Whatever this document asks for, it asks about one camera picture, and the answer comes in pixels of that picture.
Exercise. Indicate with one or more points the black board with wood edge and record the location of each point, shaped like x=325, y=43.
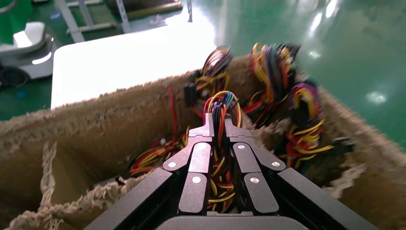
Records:
x=149, y=6

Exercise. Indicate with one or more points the cardboard divider insert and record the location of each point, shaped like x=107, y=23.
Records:
x=95, y=196

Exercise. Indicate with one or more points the slotted metal rack frame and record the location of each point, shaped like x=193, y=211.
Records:
x=123, y=16

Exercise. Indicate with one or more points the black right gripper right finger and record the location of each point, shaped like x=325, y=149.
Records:
x=244, y=162

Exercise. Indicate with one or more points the frayed brown cardboard box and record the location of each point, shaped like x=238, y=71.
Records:
x=95, y=127

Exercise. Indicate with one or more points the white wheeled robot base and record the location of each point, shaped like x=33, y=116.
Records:
x=28, y=47

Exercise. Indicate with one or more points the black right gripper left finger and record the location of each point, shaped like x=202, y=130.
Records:
x=199, y=158

